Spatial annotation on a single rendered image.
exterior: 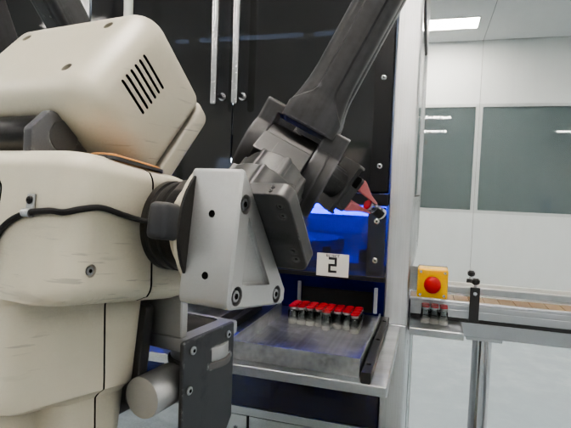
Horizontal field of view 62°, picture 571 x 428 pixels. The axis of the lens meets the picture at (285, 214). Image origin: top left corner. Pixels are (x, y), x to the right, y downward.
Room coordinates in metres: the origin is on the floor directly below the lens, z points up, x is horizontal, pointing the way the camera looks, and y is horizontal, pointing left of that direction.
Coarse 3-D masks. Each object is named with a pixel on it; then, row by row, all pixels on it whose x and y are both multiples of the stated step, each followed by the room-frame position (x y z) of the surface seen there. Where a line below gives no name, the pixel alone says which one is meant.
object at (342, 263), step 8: (320, 256) 1.25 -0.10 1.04; (328, 256) 1.24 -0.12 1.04; (336, 256) 1.24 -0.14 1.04; (344, 256) 1.23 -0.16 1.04; (320, 264) 1.25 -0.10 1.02; (336, 264) 1.24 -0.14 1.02; (344, 264) 1.23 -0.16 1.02; (320, 272) 1.25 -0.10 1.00; (336, 272) 1.24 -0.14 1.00; (344, 272) 1.23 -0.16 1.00
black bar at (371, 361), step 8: (384, 320) 1.16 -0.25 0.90; (384, 328) 1.10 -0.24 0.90; (376, 336) 1.03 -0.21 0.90; (384, 336) 1.07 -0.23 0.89; (376, 344) 0.97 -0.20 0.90; (376, 352) 0.92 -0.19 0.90; (368, 360) 0.88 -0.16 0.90; (376, 360) 0.91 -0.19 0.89; (368, 368) 0.84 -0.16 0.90; (360, 376) 0.82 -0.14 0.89; (368, 376) 0.82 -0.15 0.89; (368, 384) 0.82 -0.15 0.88
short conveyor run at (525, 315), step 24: (456, 288) 1.28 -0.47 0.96; (480, 288) 1.26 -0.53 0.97; (504, 288) 1.30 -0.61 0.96; (528, 288) 1.29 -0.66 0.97; (456, 312) 1.25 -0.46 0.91; (480, 312) 1.24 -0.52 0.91; (504, 312) 1.22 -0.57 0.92; (528, 312) 1.21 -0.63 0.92; (552, 312) 1.19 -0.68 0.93; (480, 336) 1.24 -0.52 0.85; (504, 336) 1.22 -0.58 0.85; (528, 336) 1.20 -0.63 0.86; (552, 336) 1.19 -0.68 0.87
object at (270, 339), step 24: (240, 336) 0.98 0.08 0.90; (264, 336) 1.05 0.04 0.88; (288, 336) 1.06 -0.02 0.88; (312, 336) 1.07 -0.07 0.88; (336, 336) 1.07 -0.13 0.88; (360, 336) 1.08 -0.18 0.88; (264, 360) 0.90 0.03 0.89; (288, 360) 0.88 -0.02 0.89; (312, 360) 0.87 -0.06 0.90; (336, 360) 0.86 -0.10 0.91; (360, 360) 0.85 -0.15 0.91
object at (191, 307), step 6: (192, 306) 1.30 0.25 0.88; (198, 306) 1.30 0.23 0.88; (192, 312) 1.24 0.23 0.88; (198, 312) 1.24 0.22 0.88; (204, 312) 1.24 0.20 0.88; (210, 312) 1.25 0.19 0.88; (216, 312) 1.25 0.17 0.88; (222, 312) 1.25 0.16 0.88; (228, 312) 1.13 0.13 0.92; (234, 312) 1.16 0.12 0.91; (240, 312) 1.20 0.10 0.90
